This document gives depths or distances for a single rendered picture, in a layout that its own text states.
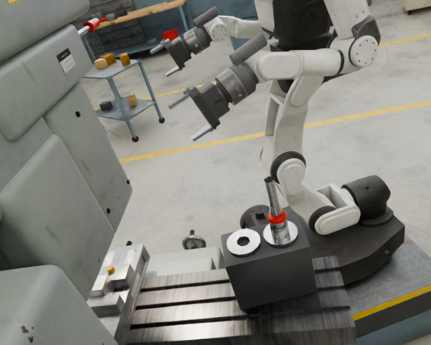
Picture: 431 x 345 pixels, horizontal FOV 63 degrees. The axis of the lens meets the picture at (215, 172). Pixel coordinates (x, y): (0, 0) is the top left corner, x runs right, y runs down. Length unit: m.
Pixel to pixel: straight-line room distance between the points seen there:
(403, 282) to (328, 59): 1.10
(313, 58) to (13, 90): 0.69
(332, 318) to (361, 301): 0.69
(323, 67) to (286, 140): 0.40
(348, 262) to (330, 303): 0.58
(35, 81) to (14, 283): 0.34
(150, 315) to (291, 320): 0.42
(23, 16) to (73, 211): 0.32
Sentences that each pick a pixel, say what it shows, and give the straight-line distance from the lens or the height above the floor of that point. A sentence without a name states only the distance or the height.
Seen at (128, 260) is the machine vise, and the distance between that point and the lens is 1.23.
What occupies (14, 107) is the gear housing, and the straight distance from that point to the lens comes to 0.60.
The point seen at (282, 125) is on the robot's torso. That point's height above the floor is 1.20.
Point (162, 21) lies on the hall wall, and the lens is 8.48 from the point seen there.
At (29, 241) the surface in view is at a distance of 0.58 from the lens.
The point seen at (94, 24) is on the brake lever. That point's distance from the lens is 0.93.
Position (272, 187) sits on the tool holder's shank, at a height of 1.29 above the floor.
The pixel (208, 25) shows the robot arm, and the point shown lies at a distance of 1.40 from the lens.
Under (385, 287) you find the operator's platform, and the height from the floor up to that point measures 0.40.
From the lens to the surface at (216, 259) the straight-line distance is 1.48.
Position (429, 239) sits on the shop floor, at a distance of 2.51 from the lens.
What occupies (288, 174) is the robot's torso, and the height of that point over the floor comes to 1.02.
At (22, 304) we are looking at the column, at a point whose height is 1.56.
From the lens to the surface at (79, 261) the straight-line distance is 0.66.
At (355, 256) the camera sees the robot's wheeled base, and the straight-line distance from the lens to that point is 1.63.
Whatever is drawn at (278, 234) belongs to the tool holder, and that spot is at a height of 1.15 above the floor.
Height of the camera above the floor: 1.81
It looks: 33 degrees down
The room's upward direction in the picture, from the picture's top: 17 degrees counter-clockwise
